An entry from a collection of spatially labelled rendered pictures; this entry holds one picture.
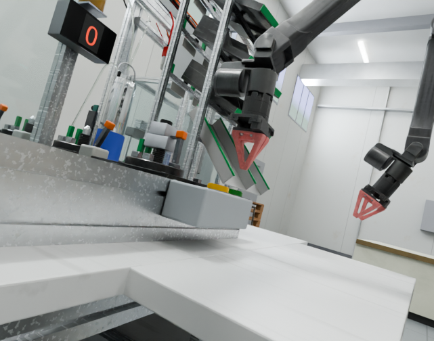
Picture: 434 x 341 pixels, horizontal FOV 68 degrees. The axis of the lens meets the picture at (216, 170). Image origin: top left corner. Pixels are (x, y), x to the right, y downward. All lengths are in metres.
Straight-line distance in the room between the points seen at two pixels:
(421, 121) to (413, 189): 10.43
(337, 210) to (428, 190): 2.70
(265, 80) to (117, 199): 0.38
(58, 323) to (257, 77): 0.52
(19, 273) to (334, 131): 12.10
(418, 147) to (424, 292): 4.21
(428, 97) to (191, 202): 0.82
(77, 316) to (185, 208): 0.22
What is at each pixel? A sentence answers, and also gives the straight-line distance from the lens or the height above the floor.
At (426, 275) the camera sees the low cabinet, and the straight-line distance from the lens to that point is 5.15.
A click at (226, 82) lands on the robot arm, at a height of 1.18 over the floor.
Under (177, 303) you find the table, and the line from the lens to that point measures 0.32.
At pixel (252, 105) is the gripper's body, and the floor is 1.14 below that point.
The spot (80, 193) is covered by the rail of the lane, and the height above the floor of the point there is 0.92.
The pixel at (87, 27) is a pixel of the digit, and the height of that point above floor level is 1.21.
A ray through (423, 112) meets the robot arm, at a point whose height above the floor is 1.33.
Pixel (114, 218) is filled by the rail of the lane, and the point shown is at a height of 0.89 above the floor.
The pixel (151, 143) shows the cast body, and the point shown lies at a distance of 0.76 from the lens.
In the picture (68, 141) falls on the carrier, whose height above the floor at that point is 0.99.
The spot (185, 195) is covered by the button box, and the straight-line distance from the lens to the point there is 0.49.
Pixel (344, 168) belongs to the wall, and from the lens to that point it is 11.84.
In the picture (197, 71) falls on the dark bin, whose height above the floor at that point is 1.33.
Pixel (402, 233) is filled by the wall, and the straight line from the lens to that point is 11.39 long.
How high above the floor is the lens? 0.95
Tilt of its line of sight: 4 degrees up
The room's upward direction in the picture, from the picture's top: 14 degrees clockwise
